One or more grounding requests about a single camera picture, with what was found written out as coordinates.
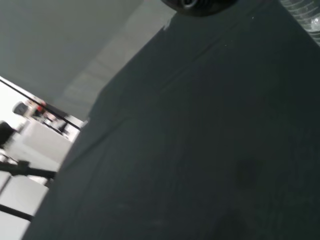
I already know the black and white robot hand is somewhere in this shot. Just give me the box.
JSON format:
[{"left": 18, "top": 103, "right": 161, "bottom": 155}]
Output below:
[{"left": 159, "top": 0, "right": 238, "bottom": 18}]

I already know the black bench cloth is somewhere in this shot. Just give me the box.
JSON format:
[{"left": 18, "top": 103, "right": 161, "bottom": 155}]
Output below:
[{"left": 21, "top": 0, "right": 320, "bottom": 240}]

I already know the black tripod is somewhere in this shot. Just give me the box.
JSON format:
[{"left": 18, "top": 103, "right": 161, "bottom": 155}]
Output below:
[{"left": 0, "top": 159, "right": 57, "bottom": 181}]

